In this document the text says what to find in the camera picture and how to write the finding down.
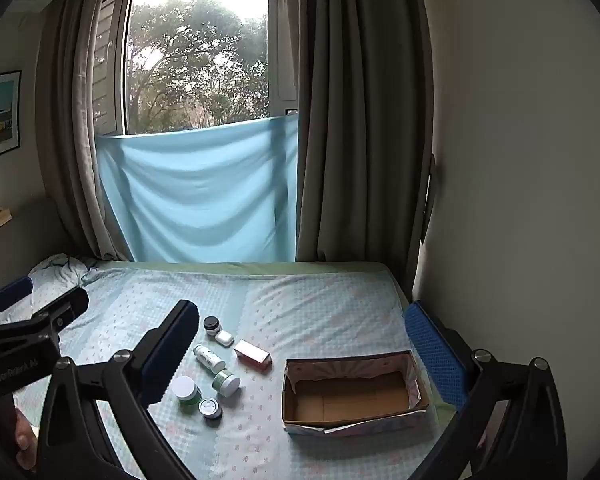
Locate light blue hanging cloth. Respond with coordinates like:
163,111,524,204
96,115,301,265

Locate small dark jar patterned lid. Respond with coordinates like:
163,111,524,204
199,397,224,426

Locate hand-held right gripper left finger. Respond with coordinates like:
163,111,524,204
36,299,201,480

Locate crumpled pale pillow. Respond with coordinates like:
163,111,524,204
27,254,101,311

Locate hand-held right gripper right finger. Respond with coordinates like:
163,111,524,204
402,301,570,480

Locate green jar white lid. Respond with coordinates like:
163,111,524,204
212,369,242,397
172,376,202,415

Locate pink carton box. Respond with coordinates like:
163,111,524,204
233,339,272,372

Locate pale green bed sheet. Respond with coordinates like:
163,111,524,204
97,259,412,307

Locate grey-brown curtain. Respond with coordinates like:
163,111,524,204
285,0,437,293
35,0,131,261

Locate checked floral printed blanket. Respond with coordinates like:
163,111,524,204
0,265,463,480

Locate white pill bottle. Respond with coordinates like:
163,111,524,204
193,344,227,374

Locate paper-wrapped cardboard box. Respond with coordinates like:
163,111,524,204
281,350,431,436

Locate louvered window shutter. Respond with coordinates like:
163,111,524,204
92,0,131,136

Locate person's left hand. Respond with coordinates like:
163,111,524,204
0,405,40,472

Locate window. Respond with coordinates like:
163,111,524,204
122,0,301,137

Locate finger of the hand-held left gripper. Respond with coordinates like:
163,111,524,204
0,276,35,333
0,287,90,348

